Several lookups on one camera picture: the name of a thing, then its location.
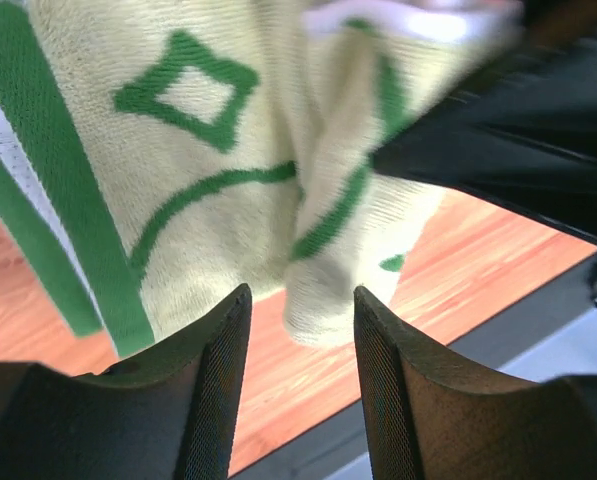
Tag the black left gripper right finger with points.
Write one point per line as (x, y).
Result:
(431, 413)

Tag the green and cream patterned towel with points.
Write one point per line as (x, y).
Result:
(156, 154)

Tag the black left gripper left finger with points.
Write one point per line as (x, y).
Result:
(168, 412)

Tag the black cloth strip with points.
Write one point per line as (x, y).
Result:
(540, 312)

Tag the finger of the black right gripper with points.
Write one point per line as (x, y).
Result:
(521, 134)

